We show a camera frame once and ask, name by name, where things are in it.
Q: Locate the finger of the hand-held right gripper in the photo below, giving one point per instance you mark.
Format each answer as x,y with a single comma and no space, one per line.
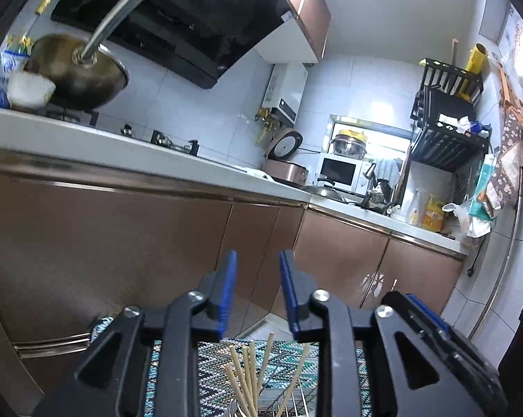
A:
428,312

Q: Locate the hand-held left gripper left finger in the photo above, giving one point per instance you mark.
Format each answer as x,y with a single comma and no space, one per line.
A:
228,286

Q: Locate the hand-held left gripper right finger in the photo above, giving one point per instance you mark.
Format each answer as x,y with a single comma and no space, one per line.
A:
289,291

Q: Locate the bunch of wooden chopsticks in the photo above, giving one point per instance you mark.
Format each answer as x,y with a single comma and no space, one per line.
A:
244,382

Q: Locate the black power plug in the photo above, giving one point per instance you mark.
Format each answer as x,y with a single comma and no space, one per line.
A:
470,270

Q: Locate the teal chevron mat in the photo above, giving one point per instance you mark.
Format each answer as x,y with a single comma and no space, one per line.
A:
213,356

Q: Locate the yellow detergent bottle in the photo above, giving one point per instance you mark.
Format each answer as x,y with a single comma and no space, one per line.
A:
433,217

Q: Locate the white plastic bag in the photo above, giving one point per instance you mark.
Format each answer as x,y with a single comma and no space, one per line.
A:
472,226

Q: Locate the copper kitchen cabinet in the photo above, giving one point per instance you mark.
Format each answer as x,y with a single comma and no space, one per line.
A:
135,247

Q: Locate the white spray bottle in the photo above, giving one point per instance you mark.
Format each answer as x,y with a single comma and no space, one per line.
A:
415,210

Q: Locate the metal pot lid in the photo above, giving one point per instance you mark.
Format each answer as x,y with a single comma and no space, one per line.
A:
324,192

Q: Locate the pink rice cooker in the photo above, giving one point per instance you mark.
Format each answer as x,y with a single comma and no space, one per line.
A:
287,169

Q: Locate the white microwave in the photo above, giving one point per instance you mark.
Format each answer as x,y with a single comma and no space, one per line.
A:
337,173

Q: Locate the black faucet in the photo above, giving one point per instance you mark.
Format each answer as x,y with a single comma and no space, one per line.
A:
374,195

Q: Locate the teal package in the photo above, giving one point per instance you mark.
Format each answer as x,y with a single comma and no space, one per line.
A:
483,186

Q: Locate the grey towel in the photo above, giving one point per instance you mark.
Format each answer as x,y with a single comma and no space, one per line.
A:
387,170

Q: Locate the steel pot with yellow lid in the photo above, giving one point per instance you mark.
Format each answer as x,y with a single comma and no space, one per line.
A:
349,145

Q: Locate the black gas stove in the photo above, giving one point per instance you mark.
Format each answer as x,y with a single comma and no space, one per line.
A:
165,139

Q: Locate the black dish rack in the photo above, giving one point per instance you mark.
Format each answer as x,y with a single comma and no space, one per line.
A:
443,147

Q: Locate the brown floral apron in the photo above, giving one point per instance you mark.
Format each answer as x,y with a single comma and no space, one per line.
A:
511,156

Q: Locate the white and blue rags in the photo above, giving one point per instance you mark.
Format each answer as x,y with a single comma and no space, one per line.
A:
465,125

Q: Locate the white water heater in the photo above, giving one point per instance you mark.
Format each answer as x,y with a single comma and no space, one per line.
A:
285,91

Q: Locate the yellow roll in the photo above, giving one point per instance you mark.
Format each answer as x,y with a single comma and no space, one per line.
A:
474,69

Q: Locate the black range hood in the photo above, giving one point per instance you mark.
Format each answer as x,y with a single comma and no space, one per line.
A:
192,21

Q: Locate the white bowl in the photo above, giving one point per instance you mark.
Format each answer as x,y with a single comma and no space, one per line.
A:
29,91

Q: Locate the blue and white bag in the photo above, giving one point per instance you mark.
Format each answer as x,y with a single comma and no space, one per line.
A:
3,74

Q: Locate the yellow-capped oil bottle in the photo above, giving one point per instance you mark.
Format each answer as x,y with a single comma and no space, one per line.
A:
24,41

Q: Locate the curved metal rail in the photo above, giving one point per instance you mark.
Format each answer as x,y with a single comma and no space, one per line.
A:
504,260

